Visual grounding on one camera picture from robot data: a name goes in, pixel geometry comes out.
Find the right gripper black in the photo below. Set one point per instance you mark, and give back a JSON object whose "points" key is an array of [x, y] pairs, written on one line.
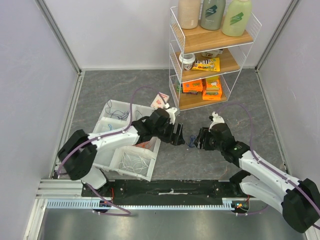
{"points": [[208, 140]]}

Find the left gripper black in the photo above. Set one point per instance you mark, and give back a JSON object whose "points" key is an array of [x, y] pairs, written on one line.
{"points": [[177, 139]]}

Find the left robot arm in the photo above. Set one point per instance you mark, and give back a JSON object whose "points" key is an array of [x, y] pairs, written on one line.
{"points": [[78, 154]]}

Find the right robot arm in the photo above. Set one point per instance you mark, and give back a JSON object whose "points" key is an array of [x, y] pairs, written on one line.
{"points": [[297, 200]]}

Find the small white pink box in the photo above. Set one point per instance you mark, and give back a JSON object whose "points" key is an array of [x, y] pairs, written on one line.
{"points": [[160, 101]]}

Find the white compartment tray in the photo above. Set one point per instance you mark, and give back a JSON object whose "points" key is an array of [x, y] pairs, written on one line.
{"points": [[137, 161]]}

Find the orange box left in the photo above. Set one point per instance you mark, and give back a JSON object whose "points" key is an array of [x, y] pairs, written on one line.
{"points": [[192, 86]]}

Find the orange box stack right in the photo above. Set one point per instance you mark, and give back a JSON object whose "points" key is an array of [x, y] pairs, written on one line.
{"points": [[212, 89]]}

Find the white paper cup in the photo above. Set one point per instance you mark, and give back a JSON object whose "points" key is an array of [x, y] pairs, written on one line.
{"points": [[187, 60]]}

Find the yellow candy bag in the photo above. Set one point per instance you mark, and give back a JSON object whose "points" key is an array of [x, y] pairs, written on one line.
{"points": [[211, 65]]}

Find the white yoghurt cup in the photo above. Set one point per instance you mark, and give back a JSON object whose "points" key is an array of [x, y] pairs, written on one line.
{"points": [[212, 53]]}

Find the beige bottle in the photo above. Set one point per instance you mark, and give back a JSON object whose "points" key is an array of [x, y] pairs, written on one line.
{"points": [[188, 12]]}

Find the light green bottle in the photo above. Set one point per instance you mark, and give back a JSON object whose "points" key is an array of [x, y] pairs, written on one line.
{"points": [[236, 18]]}

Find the grey-green bottle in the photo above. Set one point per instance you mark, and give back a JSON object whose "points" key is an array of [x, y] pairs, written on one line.
{"points": [[212, 14]]}

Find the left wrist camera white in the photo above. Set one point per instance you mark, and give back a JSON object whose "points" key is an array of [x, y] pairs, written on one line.
{"points": [[172, 111]]}

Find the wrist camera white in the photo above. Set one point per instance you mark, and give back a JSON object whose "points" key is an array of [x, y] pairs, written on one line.
{"points": [[215, 119], [172, 111]]}

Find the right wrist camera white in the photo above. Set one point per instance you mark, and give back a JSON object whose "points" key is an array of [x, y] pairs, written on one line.
{"points": [[215, 119]]}

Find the white wire shelf rack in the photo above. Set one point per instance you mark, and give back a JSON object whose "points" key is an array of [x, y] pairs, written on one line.
{"points": [[235, 53]]}

